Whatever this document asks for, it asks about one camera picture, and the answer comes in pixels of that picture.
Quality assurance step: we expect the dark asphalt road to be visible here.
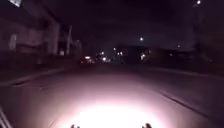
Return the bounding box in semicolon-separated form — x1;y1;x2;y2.
0;63;224;128

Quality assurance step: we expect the vehicle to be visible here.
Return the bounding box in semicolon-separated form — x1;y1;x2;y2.
80;55;96;65

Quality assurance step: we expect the kerb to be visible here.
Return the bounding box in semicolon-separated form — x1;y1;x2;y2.
0;66;73;88

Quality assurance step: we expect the pole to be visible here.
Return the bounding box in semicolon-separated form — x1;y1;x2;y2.
65;24;73;56

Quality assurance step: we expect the building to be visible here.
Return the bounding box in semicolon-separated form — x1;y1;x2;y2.
0;0;63;64

